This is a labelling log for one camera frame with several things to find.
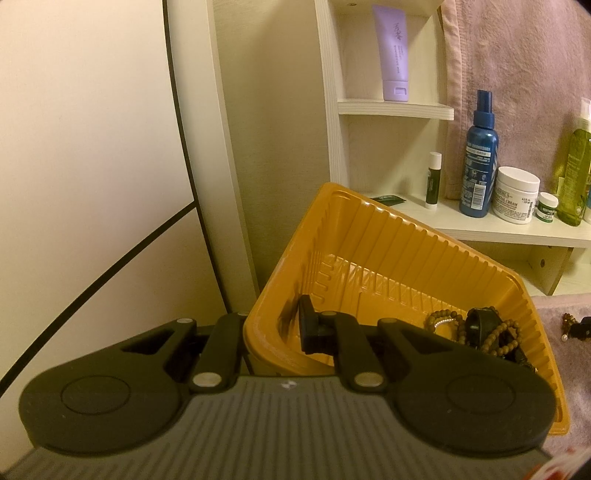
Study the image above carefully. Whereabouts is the cream wooden shelf unit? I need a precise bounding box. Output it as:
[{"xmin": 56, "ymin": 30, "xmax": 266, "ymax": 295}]
[{"xmin": 163, "ymin": 0, "xmax": 591, "ymax": 315}]

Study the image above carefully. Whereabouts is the blue spray bottle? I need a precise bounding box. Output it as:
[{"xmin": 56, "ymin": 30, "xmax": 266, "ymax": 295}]
[{"xmin": 460, "ymin": 90, "xmax": 499, "ymax": 218}]

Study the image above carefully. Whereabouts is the long brown bead necklace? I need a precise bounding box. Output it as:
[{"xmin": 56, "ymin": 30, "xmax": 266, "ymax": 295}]
[{"xmin": 559, "ymin": 312, "xmax": 578, "ymax": 343}]

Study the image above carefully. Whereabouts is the small brown bead bracelet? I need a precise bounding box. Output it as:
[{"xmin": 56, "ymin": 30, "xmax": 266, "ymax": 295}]
[{"xmin": 479, "ymin": 320, "xmax": 523, "ymax": 358}]

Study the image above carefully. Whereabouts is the orange plastic tray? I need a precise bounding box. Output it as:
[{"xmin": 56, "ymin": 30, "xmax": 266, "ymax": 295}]
[{"xmin": 243, "ymin": 183, "xmax": 570, "ymax": 435}]

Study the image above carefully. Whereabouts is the green white lip balm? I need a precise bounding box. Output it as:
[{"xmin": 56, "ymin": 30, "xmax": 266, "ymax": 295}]
[{"xmin": 425, "ymin": 152, "xmax": 443, "ymax": 209}]

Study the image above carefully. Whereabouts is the large white cream jar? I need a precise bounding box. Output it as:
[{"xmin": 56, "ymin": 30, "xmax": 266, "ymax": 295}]
[{"xmin": 493, "ymin": 166, "xmax": 540, "ymax": 225}]

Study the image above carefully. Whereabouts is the dark flat packet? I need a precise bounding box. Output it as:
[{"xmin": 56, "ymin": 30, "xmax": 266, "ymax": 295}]
[{"xmin": 372, "ymin": 194, "xmax": 406, "ymax": 206}]

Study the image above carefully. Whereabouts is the purple tube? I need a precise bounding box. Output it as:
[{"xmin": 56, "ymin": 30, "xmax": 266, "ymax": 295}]
[{"xmin": 372, "ymin": 5, "xmax": 410, "ymax": 102}]

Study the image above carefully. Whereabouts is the pink towel on wall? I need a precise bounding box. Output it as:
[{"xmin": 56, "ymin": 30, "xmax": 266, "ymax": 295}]
[{"xmin": 441, "ymin": 1, "xmax": 590, "ymax": 199}]

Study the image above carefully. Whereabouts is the green olive oil bottle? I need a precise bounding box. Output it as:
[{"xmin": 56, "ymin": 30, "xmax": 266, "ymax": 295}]
[{"xmin": 557, "ymin": 98, "xmax": 590, "ymax": 226}]

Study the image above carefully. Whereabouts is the small green white jar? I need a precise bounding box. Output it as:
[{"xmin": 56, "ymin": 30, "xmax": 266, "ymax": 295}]
[{"xmin": 535, "ymin": 192, "xmax": 559, "ymax": 223}]

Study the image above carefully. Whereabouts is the dark bead bracelet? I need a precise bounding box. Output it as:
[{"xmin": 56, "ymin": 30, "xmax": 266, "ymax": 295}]
[{"xmin": 424, "ymin": 308, "xmax": 468, "ymax": 345}]

